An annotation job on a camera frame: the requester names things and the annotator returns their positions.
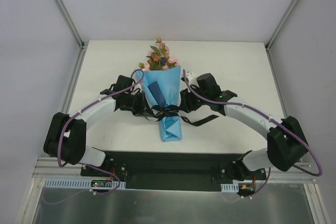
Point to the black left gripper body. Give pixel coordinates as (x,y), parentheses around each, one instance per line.
(139,103)

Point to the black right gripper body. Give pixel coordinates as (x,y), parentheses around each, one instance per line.
(187,99)

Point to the black ribbon gold lettering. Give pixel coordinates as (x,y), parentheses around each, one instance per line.
(183,116)

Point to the blue wrapping paper sheet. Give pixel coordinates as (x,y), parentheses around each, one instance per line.
(162,91)

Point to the fake flower stem pink roses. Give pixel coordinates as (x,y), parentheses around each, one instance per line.
(160,46)

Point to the fake flower stem orange blooms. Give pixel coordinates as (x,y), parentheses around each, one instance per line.
(155,61)

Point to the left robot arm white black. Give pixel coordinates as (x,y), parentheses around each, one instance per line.
(67,135)

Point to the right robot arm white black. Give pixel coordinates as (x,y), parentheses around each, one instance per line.
(259,140)

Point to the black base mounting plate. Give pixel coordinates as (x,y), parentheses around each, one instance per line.
(168,171)

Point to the left aluminium frame post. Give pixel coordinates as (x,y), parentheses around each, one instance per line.
(70,23)

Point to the aluminium frame post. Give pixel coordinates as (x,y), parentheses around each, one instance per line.
(70,23)
(280,26)

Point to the right white cable duct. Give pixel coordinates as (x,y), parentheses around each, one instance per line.
(230,188)

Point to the white cable duct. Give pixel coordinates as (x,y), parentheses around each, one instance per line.
(70,183)
(230,188)

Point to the left white cable duct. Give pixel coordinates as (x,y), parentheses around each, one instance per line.
(70,183)

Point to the aluminium front rail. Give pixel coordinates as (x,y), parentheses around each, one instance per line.
(47,167)

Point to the right aluminium frame post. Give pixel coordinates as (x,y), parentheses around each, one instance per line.
(280,26)

